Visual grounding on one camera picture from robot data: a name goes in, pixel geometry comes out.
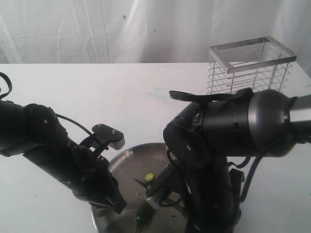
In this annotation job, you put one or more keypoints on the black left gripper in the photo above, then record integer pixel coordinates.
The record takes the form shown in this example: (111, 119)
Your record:
(100, 189)

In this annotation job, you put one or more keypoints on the black serrated knife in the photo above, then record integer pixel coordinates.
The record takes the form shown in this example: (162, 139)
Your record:
(141, 183)

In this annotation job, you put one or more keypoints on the chrome wire utensil holder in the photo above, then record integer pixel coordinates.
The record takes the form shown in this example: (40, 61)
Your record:
(260, 64)

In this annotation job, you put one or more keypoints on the round stainless steel plate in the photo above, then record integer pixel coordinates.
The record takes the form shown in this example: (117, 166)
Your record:
(136, 162)

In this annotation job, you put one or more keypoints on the white backdrop curtain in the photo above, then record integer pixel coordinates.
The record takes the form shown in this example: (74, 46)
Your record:
(144, 31)

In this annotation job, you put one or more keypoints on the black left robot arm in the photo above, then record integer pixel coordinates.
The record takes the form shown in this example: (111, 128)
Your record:
(34, 131)

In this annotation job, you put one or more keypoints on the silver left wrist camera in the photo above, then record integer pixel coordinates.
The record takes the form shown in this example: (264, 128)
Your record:
(110, 136)

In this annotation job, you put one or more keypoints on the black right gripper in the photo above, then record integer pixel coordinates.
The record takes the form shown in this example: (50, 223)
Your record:
(214, 224)

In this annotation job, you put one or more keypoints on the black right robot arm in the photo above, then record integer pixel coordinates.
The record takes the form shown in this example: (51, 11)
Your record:
(219, 141)

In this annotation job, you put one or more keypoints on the round cucumber slice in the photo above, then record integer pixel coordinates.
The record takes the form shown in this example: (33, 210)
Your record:
(149, 177)

